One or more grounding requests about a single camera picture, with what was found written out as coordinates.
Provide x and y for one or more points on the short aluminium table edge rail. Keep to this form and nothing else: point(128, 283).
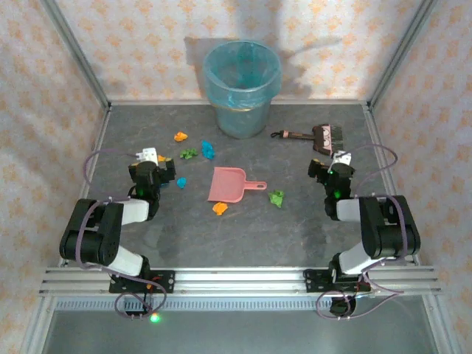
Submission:
point(166, 102)

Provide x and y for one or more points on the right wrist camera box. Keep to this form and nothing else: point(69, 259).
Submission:
point(342, 158)

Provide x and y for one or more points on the blue mesh trash bin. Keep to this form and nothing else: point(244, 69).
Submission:
point(241, 123)

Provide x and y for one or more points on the aluminium table side rail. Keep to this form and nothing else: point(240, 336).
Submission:
point(380, 147)
point(96, 147)

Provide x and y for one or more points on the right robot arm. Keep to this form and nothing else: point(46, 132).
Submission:
point(387, 236)

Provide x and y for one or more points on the small blue paper scrap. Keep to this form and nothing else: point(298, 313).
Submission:
point(181, 183)

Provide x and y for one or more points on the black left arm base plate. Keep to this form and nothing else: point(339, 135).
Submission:
point(167, 282)

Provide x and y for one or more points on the aluminium frame post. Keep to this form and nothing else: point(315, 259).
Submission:
point(402, 55)
point(77, 59)

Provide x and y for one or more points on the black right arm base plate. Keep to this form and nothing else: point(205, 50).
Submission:
point(313, 282)

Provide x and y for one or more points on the brown hand brush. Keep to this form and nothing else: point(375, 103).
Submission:
point(324, 138)

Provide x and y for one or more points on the blue plastic bin liner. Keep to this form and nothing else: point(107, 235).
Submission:
point(221, 92)

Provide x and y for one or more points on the green paper scrap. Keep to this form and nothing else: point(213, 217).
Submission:
point(188, 153)
point(277, 199)

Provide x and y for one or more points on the long aluminium mounting rail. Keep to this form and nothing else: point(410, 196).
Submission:
point(239, 280)

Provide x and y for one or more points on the aluminium frame leg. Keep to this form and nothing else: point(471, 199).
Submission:
point(439, 328)
point(37, 328)

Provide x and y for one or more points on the pink plastic dustpan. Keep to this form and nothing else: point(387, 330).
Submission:
point(225, 184)

